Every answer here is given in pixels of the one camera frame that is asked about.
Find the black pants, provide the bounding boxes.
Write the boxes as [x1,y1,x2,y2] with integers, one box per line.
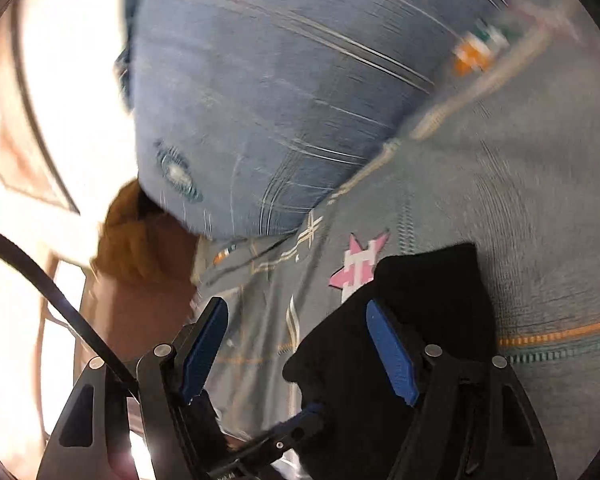
[283,243,495,479]

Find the brown wooden headboard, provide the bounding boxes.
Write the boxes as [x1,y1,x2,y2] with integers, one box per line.
[84,273,195,361]

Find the brown cloth on headboard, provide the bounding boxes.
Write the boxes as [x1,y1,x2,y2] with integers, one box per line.
[92,179,199,284]

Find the grey patterned bed sheet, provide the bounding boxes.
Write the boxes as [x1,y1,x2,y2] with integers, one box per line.
[194,0,600,479]

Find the blue plaid pillow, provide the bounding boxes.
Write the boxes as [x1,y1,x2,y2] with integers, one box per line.
[114,0,546,241]

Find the black cable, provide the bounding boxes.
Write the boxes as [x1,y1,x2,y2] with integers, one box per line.
[0,221,142,401]

